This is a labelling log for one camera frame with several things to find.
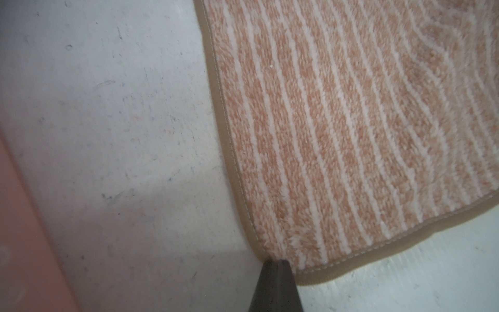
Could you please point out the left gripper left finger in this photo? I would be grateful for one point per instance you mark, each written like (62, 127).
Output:
(263, 299)

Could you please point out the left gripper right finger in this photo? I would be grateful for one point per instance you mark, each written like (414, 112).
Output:
(288, 298)

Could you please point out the striped brown dishcloth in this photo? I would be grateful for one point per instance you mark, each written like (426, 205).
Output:
(353, 130)

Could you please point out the pink plastic basket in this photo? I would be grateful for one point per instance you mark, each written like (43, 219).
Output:
(31, 276)

